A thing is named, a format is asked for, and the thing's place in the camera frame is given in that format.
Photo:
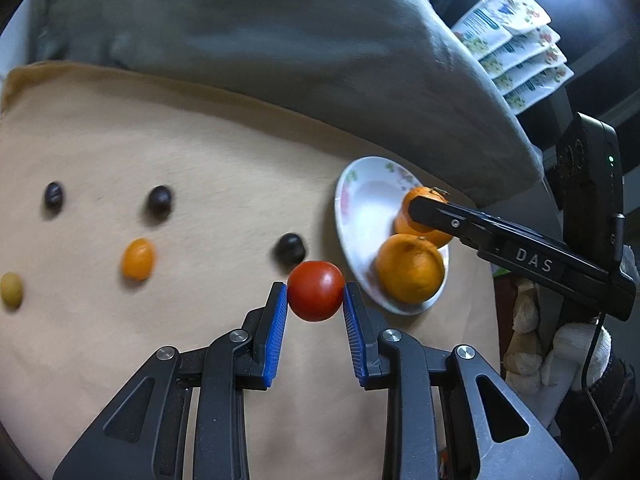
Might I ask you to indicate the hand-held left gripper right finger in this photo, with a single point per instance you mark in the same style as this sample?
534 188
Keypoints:
352 330

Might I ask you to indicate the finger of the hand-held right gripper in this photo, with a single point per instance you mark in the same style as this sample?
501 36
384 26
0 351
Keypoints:
430 212

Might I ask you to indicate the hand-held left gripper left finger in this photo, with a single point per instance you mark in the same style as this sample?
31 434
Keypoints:
276 330

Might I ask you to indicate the small mandarin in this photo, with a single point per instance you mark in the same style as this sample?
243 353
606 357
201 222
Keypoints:
424 192

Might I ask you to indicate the red tomato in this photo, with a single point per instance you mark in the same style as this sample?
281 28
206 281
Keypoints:
316 290

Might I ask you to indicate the large smooth orange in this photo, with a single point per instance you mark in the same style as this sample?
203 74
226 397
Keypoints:
410 270

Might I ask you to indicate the white floral plate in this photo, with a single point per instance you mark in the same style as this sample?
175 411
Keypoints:
365 210

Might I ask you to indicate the dark purple grape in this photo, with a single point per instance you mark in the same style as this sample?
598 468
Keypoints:
160 201
54 195
290 249

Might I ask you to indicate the small orange kumquat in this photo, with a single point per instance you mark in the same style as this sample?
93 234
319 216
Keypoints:
138 259

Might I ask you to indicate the yellowish longan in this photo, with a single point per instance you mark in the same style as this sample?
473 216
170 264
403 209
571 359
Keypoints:
11 289

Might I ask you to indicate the person's right forearm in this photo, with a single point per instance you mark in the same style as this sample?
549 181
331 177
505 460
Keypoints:
610 410

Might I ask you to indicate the person's right hand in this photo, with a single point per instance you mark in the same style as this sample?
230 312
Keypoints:
575 355

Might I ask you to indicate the tan cloth mat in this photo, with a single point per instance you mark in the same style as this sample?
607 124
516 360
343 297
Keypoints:
150 335

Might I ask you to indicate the grey blanket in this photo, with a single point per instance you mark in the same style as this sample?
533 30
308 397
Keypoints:
250 35

